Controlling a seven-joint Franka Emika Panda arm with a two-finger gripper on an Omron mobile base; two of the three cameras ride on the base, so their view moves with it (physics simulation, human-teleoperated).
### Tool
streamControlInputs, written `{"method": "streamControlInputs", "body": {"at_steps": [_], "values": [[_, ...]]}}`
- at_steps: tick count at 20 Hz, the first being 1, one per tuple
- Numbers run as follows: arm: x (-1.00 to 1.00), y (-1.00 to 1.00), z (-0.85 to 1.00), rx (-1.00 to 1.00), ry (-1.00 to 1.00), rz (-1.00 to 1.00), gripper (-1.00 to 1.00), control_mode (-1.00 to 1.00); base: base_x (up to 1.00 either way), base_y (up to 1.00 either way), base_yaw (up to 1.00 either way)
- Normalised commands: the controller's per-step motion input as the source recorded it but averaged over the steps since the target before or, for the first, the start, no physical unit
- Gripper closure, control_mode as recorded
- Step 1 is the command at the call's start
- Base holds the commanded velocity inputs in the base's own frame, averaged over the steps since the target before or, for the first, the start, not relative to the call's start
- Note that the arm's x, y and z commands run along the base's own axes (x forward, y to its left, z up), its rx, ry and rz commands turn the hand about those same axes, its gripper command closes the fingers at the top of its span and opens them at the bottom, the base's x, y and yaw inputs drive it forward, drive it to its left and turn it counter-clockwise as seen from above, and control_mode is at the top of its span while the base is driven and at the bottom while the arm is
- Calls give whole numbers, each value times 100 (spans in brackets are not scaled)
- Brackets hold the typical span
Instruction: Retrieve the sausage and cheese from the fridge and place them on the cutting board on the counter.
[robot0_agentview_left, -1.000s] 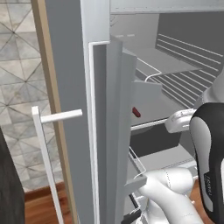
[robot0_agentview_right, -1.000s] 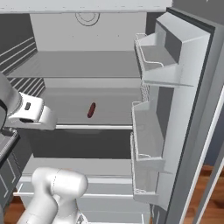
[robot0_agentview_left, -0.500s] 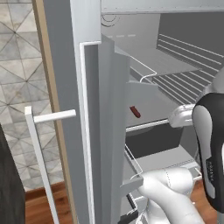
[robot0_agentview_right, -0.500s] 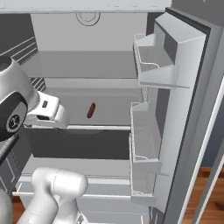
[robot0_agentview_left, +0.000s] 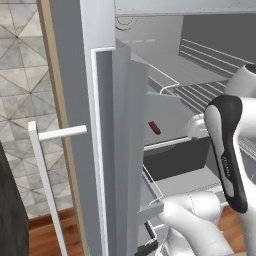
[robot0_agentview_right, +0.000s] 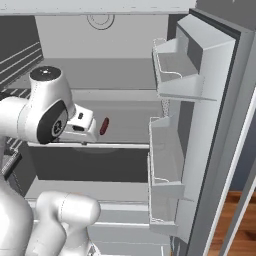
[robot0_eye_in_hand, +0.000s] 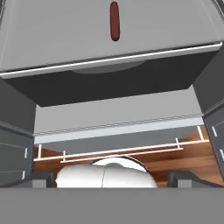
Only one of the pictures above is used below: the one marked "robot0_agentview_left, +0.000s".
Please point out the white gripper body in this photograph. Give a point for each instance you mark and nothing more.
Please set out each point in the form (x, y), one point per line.
(197, 126)

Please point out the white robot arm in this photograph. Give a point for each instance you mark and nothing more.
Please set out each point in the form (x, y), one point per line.
(196, 210)

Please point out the dark grey fridge drawer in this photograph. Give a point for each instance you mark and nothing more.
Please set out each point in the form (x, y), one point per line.
(173, 160)

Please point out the dark red sausage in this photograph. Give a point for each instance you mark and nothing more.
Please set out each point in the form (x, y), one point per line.
(154, 128)

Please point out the grey fridge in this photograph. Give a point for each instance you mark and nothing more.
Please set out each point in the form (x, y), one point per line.
(206, 36)

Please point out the grey fridge door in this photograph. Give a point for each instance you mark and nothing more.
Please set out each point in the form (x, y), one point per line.
(71, 73)

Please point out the dark wooden cabinet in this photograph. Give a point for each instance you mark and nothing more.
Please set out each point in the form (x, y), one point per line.
(11, 213)

